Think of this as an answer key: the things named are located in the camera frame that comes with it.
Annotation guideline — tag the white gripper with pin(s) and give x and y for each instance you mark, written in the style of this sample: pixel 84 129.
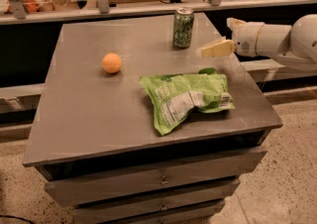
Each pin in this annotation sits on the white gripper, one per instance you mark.
pixel 245 40

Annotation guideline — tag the green soda can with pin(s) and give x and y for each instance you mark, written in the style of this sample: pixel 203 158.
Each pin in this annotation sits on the green soda can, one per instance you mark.
pixel 182 27

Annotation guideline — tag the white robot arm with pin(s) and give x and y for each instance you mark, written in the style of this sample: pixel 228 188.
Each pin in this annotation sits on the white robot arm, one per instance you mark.
pixel 294 46

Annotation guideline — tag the green chip bag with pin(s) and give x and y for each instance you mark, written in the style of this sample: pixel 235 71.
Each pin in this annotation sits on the green chip bag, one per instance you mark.
pixel 175 96

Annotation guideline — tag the orange fruit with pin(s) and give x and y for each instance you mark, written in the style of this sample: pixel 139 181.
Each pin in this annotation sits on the orange fruit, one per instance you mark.
pixel 111 63

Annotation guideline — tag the top drawer knob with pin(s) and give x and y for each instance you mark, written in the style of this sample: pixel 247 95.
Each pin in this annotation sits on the top drawer knob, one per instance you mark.
pixel 163 181

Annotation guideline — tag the drawer knob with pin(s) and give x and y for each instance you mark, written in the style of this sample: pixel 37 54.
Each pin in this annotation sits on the drawer knob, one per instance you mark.
pixel 163 181
pixel 163 207

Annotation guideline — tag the grey drawer cabinet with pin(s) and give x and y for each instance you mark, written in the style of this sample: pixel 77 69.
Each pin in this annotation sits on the grey drawer cabinet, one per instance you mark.
pixel 94 139

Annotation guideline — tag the middle drawer knob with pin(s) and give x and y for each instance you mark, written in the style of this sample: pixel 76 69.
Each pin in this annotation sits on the middle drawer knob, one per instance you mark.
pixel 163 207

